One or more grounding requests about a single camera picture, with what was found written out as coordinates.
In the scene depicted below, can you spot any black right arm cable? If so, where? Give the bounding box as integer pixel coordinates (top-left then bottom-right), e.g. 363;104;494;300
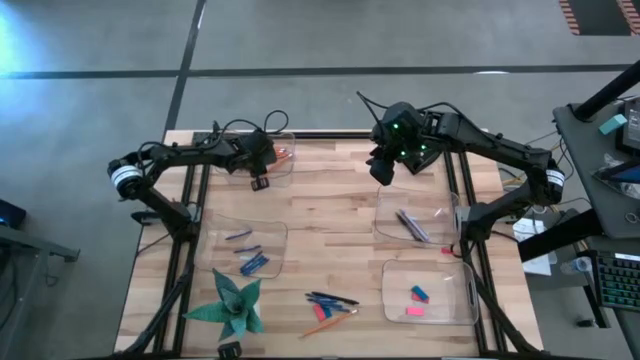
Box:
355;91;481;136

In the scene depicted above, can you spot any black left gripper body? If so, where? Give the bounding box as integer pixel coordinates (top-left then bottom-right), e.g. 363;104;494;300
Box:
238;130;279;176

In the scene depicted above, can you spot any lavender pen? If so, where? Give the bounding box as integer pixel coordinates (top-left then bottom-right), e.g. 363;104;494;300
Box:
401;208;432;244

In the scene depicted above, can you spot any small black square device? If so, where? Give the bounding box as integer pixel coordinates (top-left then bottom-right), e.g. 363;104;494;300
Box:
217;341;244;360

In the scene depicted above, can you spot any black orange-striped floor mat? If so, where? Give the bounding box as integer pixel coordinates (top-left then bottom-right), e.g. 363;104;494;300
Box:
558;0;640;37

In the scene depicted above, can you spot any dark grey metal stand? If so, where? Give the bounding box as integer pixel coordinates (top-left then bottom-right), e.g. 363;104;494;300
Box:
0;224;81;360

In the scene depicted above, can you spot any teal box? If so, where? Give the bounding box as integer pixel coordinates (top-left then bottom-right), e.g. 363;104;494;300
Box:
597;113;629;137

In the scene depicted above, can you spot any green artificial succulent plant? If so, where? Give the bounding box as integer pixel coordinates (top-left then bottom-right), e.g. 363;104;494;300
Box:
182;268;266;343

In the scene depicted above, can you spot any white paper sheet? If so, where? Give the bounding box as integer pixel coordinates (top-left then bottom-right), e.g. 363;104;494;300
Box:
512;216;559;277

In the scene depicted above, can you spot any grey keyboard desk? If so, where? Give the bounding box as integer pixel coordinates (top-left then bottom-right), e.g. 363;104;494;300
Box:
582;238;640;360

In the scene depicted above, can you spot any black box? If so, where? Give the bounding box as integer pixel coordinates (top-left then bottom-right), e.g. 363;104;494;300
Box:
0;198;28;231

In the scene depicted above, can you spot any black desk leg bar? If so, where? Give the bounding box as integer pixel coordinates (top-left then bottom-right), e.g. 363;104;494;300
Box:
517;208;606;263

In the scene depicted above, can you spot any black aluminium table frame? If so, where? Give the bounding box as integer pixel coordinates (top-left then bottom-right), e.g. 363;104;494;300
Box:
117;129;539;359

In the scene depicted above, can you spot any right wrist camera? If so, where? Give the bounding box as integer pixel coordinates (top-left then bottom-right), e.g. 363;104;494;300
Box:
368;155;397;187

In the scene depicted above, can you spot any black backlit keyboard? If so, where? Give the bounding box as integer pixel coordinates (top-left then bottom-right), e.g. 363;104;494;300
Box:
593;249;640;312

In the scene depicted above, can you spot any black pen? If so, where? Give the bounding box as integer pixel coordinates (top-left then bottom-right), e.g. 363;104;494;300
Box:
394;209;422;243
310;291;361;306

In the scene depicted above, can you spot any clear plastic bottle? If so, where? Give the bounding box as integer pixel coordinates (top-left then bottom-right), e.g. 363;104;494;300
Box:
559;255;595;277

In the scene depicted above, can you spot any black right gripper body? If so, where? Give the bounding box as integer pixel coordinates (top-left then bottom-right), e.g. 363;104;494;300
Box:
370;101;439;169

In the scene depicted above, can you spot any clear plastic bin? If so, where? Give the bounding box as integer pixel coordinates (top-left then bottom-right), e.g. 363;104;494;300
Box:
213;132;297;190
195;213;290;280
381;258;480;326
373;183;461;247

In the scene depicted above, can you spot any tablet with blue screen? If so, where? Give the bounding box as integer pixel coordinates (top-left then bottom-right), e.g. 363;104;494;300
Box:
592;158;640;185

